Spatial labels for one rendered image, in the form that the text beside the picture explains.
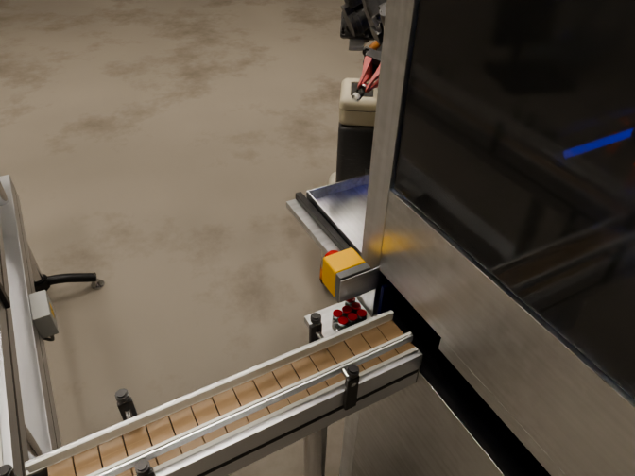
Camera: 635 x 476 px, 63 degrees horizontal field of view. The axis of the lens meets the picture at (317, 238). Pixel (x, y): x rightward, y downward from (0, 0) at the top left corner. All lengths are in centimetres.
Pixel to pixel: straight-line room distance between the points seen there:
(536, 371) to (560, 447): 11
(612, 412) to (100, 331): 203
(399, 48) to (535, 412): 57
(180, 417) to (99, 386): 129
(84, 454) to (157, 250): 185
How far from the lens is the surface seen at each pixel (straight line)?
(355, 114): 221
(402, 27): 82
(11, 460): 100
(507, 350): 82
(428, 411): 111
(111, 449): 95
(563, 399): 79
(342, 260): 104
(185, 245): 271
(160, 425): 95
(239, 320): 230
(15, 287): 188
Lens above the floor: 173
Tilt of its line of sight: 40 degrees down
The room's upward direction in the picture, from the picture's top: 1 degrees clockwise
